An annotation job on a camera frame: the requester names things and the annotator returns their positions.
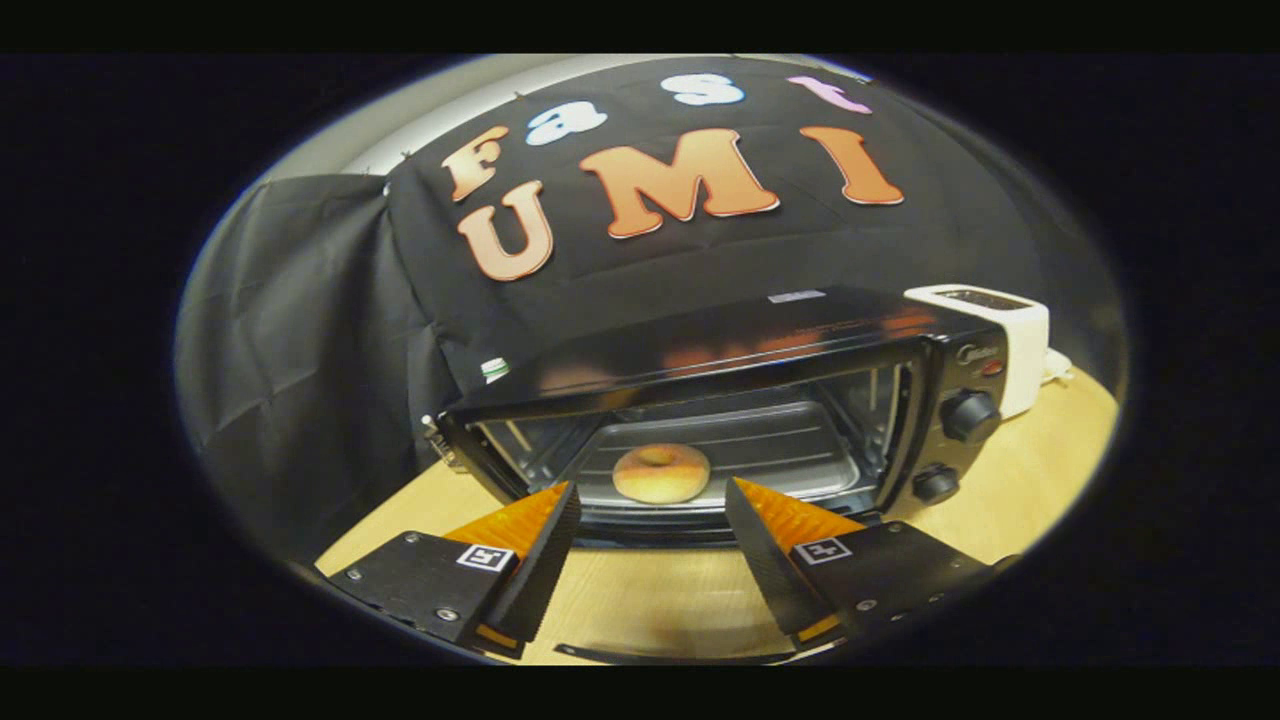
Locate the small white green-capped bottle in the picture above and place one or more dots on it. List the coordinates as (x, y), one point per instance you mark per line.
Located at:
(494, 370)

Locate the black toaster oven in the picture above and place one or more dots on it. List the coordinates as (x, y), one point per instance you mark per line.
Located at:
(720, 335)

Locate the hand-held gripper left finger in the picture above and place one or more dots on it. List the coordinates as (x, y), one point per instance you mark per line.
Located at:
(535, 585)

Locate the brown bagel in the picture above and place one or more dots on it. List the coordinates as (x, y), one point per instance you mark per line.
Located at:
(660, 480)

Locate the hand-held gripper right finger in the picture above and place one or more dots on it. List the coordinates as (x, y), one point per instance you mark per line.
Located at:
(770, 580)

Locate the white bread toaster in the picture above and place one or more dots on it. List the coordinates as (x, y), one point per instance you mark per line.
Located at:
(1025, 345)

